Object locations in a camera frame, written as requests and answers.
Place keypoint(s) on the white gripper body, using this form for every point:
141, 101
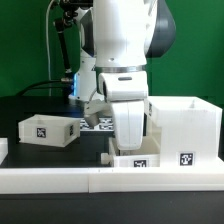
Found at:
125, 93

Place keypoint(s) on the white front drawer tray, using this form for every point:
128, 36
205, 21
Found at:
147, 156

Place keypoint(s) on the white drawer tray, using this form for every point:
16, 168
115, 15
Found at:
147, 156
49, 130

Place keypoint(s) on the white drawer cabinet box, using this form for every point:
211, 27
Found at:
186, 130

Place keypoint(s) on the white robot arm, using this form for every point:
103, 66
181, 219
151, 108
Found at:
116, 39

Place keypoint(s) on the white rear drawer tray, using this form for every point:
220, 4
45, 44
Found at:
49, 130

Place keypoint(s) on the white left fence block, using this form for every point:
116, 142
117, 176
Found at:
3, 149

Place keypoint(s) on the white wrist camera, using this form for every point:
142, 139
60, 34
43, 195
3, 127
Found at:
94, 109

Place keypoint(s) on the white front fence rail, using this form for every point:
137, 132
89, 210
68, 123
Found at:
100, 180

